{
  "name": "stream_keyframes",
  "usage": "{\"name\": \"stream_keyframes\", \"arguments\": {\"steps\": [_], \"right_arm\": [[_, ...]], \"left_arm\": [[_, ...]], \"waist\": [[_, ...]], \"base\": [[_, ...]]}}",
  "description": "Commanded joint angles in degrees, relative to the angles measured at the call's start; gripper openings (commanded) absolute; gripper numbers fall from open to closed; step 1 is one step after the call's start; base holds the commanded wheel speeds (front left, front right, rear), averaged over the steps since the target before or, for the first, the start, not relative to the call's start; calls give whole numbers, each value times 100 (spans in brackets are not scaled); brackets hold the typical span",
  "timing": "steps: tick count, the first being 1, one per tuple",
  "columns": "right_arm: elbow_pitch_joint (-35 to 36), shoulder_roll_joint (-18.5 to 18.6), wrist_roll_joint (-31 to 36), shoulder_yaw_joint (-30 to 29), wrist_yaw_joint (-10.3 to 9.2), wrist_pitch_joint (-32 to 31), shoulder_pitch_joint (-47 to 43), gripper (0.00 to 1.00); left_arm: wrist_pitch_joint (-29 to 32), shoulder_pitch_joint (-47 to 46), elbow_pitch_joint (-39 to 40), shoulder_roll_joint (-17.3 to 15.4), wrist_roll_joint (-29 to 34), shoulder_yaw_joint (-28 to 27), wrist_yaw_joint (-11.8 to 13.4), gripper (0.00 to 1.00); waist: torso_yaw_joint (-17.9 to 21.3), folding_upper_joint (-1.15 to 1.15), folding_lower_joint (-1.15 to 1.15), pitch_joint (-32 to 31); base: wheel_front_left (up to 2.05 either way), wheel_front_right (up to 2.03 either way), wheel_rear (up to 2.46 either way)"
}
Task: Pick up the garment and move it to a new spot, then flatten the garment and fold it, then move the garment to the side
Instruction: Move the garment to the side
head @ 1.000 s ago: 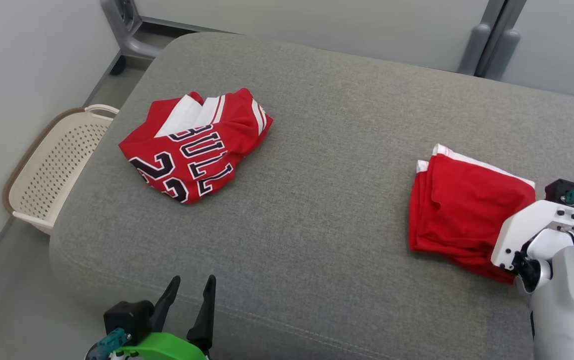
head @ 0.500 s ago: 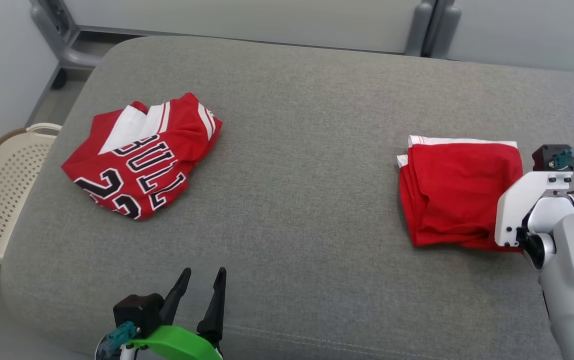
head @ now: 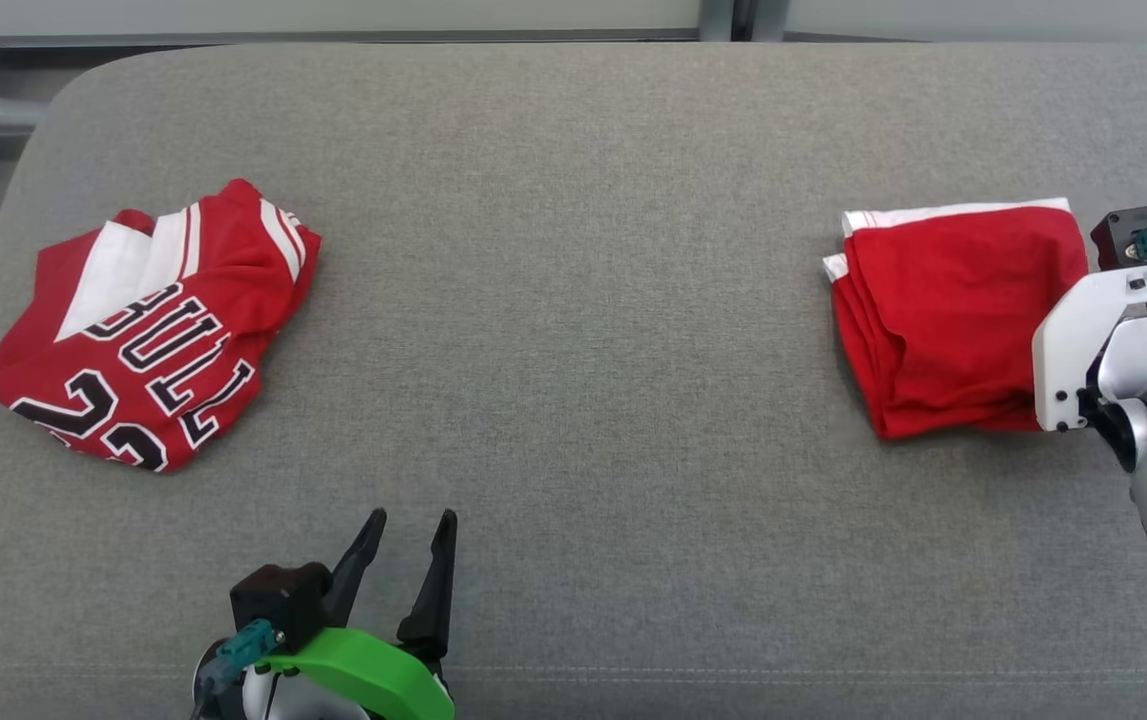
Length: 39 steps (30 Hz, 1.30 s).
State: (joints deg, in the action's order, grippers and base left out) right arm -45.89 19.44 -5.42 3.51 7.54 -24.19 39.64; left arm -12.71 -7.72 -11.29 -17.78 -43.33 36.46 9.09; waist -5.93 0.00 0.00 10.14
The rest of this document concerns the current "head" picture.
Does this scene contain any red basketball jersey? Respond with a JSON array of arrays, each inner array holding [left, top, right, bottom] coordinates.
[[0, 178, 322, 473]]

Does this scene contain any teal left cable connector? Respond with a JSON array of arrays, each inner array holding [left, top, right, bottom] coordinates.
[[213, 618, 284, 681]]

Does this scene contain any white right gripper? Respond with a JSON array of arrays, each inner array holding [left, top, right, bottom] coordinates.
[[1032, 262, 1147, 433]]

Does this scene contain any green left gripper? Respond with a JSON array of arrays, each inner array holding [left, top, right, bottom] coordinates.
[[263, 508, 458, 720]]

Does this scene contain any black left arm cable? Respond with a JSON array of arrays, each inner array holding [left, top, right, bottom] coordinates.
[[191, 660, 234, 720]]

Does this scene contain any grey partition post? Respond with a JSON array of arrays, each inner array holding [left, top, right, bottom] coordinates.
[[698, 0, 789, 43]]

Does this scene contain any red shorts white trim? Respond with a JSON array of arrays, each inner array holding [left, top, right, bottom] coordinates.
[[823, 197, 1094, 441]]

